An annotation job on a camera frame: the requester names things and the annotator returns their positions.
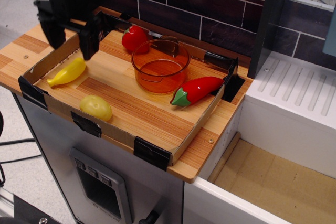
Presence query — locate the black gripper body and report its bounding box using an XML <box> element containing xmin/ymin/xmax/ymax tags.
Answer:
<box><xmin>34</xmin><ymin>0</ymin><xmax>102</xmax><ymax>33</ymax></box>

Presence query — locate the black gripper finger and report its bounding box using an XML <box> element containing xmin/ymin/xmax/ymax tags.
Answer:
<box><xmin>79</xmin><ymin>19</ymin><xmax>101</xmax><ymax>60</ymax></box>
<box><xmin>39</xmin><ymin>15</ymin><xmax>66</xmax><ymax>49</ymax></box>

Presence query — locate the yellow plastic banana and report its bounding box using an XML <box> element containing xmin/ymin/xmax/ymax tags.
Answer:
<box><xmin>47</xmin><ymin>58</ymin><xmax>86</xmax><ymax>87</ymax></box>

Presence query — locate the cardboard fence with black tape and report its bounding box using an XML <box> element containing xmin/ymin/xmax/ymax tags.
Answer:
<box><xmin>18</xmin><ymin>16</ymin><xmax>251</xmax><ymax>170</ymax></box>

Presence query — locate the transparent orange plastic pot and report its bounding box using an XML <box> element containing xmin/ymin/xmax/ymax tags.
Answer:
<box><xmin>131</xmin><ymin>39</ymin><xmax>191</xmax><ymax>94</ymax></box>

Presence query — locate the yellow toy potato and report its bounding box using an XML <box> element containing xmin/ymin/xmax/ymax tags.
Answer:
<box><xmin>79</xmin><ymin>95</ymin><xmax>112</xmax><ymax>122</ymax></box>

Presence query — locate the red toy chili pepper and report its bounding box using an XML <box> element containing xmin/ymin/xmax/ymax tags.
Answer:
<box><xmin>170</xmin><ymin>77</ymin><xmax>224</xmax><ymax>107</ymax></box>

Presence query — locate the grey toy dishwasher panel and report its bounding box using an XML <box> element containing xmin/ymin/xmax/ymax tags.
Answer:
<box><xmin>69</xmin><ymin>147</ymin><xmax>133</xmax><ymax>224</ymax></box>

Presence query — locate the white toy sink unit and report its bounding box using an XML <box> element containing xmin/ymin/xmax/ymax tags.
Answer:
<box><xmin>183</xmin><ymin>53</ymin><xmax>335</xmax><ymax>223</ymax></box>

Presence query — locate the black floor cable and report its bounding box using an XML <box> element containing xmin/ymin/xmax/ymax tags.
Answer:
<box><xmin>0</xmin><ymin>140</ymin><xmax>43</xmax><ymax>188</ymax></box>

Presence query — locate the dark grey vertical post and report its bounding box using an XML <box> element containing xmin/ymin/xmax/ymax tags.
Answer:
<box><xmin>247</xmin><ymin>0</ymin><xmax>285</xmax><ymax>79</ymax></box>

